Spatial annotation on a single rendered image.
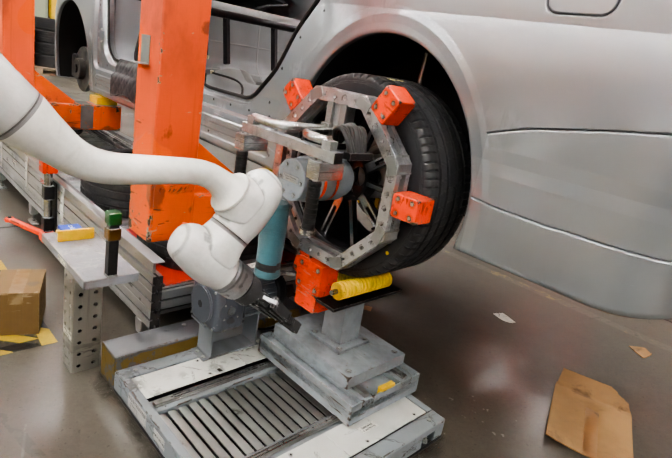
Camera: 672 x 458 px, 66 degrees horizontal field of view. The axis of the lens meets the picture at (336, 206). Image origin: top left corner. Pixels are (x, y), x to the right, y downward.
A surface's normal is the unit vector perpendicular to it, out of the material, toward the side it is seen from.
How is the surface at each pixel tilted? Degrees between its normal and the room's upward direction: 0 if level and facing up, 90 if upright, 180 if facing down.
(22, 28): 90
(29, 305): 90
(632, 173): 90
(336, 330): 90
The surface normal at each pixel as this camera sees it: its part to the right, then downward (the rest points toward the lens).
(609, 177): -0.72, 0.07
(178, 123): 0.68, 0.30
